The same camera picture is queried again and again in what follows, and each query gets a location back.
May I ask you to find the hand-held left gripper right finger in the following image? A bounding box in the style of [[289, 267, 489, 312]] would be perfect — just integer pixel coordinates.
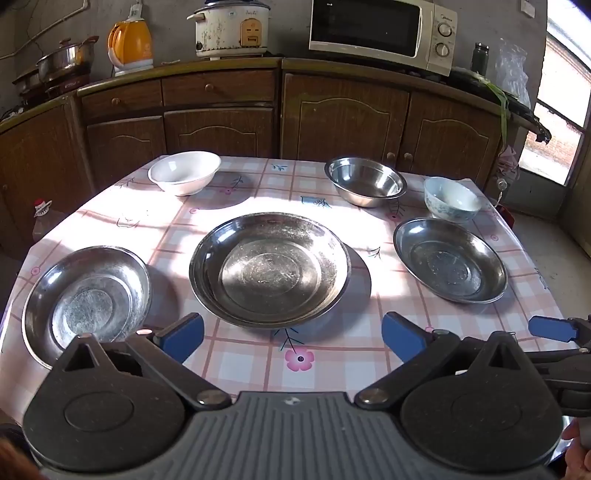
[[355, 311, 536, 411]]

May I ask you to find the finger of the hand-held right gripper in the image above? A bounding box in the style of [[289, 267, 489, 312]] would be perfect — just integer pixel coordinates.
[[529, 315, 591, 344], [524, 347, 591, 370]]

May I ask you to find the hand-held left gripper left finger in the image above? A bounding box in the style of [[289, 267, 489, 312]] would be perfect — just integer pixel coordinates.
[[58, 313, 232, 412]]

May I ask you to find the red induction cooker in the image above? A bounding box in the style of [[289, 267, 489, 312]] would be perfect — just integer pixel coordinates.
[[18, 70, 93, 103]]

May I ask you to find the blue patterned porcelain bowl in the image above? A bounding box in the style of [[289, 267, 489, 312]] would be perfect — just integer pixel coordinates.
[[424, 176, 483, 224]]

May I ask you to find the deep steel bowl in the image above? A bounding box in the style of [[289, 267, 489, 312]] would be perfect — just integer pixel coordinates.
[[324, 157, 408, 208]]

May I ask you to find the wooden double door cabinet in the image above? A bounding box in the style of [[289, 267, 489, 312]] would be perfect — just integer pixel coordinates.
[[281, 58, 515, 188]]

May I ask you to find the large steel plate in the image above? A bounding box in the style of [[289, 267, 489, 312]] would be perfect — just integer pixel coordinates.
[[188, 212, 352, 329]]

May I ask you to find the white microwave oven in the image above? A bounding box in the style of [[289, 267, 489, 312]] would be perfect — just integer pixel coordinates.
[[308, 0, 459, 77]]

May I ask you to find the steel pot with lid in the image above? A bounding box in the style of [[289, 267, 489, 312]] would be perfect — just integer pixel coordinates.
[[36, 37, 100, 84]]

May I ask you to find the person's right hand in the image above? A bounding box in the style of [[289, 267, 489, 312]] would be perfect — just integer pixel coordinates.
[[560, 416, 591, 480]]

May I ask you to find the orange electric kettle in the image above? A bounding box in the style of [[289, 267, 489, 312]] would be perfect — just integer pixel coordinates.
[[107, 19, 154, 77]]

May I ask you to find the white rice cooker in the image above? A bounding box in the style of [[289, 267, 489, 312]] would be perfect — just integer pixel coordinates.
[[187, 0, 271, 61]]

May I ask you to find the wooden single door cabinet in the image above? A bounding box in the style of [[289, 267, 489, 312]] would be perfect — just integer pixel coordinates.
[[0, 92, 90, 259]]

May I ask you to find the glass window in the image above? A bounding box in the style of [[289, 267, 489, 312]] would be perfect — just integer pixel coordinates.
[[517, 18, 591, 188]]

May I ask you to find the pink hanging cloth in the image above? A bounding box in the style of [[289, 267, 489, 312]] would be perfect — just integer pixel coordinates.
[[496, 145, 520, 183]]

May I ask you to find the small dark pot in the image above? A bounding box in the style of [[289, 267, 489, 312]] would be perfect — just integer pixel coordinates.
[[11, 67, 44, 95]]

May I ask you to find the clear plastic bag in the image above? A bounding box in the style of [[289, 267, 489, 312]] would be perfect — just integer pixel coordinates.
[[495, 39, 532, 109]]

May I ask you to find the plain white bowl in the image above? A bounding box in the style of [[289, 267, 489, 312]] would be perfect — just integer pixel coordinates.
[[148, 151, 222, 197]]

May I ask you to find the wooden cabinet with drawers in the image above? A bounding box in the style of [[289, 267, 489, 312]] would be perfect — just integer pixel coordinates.
[[76, 58, 283, 190]]

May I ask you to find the medium steel plate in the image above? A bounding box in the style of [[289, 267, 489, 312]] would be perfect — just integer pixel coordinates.
[[393, 218, 509, 304], [21, 246, 152, 370]]

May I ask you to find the plastic bottle with red cap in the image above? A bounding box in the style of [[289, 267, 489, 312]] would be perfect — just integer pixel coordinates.
[[31, 198, 65, 243]]

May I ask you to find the green leek leaf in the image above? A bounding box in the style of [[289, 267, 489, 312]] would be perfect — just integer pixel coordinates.
[[480, 78, 511, 145]]

